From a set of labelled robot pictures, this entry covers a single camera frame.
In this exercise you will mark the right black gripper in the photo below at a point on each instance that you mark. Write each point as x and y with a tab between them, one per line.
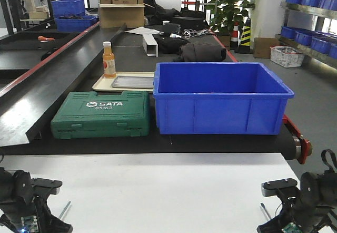
299	213

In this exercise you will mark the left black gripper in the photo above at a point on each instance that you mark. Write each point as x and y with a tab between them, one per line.
33	217

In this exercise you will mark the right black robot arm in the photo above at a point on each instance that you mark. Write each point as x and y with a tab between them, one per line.
321	186

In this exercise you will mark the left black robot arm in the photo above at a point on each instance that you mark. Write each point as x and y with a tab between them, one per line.
15	185

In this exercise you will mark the beige plastic tray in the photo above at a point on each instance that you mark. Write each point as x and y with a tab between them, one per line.
103	84

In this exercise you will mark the grey metal tray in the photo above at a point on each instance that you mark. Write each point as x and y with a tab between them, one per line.
138	82

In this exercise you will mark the green SATA tool case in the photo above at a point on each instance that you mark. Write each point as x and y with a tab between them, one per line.
89	115

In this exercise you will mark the white plastic basket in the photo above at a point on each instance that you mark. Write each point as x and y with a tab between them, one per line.
286	56

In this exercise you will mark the orange juice bottle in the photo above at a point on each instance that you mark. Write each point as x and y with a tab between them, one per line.
108	60

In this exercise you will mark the large blue plastic bin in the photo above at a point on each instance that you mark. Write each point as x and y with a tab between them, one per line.
219	98

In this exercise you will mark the brown cardboard box on floor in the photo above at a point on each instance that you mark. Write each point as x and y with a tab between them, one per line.
262	47

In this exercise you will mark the yellow black traffic cone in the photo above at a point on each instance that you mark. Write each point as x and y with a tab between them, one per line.
244	46

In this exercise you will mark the red white traffic cone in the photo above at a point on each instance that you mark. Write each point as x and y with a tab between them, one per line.
234	36

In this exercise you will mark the steel shelf rack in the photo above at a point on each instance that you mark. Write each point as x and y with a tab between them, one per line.
310	19

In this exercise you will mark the blue bin on left conveyor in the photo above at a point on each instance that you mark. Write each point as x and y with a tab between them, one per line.
75	23

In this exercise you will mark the dark folded cloth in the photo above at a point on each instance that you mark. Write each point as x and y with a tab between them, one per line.
201	52

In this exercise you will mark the white rectangular tube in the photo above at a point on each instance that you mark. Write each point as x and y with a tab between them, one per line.
150	45

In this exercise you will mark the large cardboard box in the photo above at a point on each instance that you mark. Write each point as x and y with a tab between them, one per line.
116	15

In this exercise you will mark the green potted plant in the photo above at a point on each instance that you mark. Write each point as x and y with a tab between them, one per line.
224	13

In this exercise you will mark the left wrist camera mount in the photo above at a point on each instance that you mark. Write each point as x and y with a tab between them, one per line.
46	187

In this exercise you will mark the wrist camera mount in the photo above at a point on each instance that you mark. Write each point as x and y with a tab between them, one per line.
46	187
270	188

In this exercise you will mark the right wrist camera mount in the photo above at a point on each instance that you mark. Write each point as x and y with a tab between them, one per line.
270	188

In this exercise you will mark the red conveyor end bracket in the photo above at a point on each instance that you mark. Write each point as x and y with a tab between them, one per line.
303	146

